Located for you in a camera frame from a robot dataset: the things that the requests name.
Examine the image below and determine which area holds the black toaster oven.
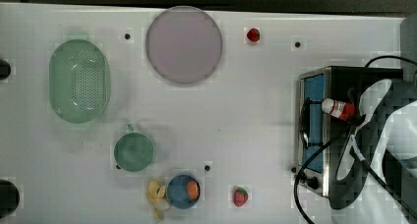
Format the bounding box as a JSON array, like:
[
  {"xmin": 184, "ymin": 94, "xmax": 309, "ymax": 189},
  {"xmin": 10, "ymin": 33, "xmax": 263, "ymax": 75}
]
[{"xmin": 295, "ymin": 66, "xmax": 403, "ymax": 197}]

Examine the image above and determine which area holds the orange fruit in bowl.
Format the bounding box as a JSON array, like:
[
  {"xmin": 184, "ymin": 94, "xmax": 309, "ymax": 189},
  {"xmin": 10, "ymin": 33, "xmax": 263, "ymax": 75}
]
[{"xmin": 187, "ymin": 180, "xmax": 200, "ymax": 200}]

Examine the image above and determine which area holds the blue bowl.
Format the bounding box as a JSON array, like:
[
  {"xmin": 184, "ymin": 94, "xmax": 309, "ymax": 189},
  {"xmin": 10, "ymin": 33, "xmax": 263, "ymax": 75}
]
[{"xmin": 166, "ymin": 174, "xmax": 201, "ymax": 209}]

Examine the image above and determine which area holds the green colander basket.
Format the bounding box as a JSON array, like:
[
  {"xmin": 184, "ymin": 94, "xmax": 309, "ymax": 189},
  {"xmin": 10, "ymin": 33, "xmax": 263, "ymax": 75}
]
[{"xmin": 49, "ymin": 39, "xmax": 110, "ymax": 124}]

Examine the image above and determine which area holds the strawberry near plate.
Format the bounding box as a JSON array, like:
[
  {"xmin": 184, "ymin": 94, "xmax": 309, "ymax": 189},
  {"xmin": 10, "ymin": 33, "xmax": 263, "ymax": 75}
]
[{"xmin": 247, "ymin": 28, "xmax": 261, "ymax": 42}]

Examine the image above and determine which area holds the green cup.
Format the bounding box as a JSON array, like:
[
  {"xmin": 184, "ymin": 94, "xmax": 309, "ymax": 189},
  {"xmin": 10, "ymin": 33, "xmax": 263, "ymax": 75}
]
[{"xmin": 113, "ymin": 124, "xmax": 156, "ymax": 172}]

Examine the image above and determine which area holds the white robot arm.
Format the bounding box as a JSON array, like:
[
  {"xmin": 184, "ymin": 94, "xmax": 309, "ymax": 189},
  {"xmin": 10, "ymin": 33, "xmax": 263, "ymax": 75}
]
[{"xmin": 328, "ymin": 80, "xmax": 416, "ymax": 224}]

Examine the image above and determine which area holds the banana peel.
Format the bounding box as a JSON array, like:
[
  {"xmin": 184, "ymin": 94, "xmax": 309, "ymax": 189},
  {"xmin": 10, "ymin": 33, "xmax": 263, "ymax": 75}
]
[{"xmin": 146, "ymin": 180, "xmax": 171, "ymax": 221}]

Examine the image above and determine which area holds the black camera post lower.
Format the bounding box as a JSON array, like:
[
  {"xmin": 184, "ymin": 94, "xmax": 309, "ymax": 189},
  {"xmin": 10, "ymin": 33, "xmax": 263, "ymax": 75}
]
[{"xmin": 0, "ymin": 180, "xmax": 20, "ymax": 218}]

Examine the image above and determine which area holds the black camera post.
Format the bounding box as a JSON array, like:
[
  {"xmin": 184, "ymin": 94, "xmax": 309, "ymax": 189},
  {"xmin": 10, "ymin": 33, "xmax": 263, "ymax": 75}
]
[
  {"xmin": 0, "ymin": 180, "xmax": 20, "ymax": 218},
  {"xmin": 0, "ymin": 60, "xmax": 12, "ymax": 81}
]

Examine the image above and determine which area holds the strawberry near bowl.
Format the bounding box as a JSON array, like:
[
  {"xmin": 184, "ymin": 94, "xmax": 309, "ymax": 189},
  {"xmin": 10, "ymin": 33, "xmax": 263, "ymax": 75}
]
[{"xmin": 233, "ymin": 187, "xmax": 249, "ymax": 207}]

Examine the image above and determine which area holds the red ketchup bottle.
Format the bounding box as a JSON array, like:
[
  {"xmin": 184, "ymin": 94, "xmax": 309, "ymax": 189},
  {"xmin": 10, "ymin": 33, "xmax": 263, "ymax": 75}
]
[{"xmin": 322, "ymin": 98, "xmax": 355, "ymax": 122}]

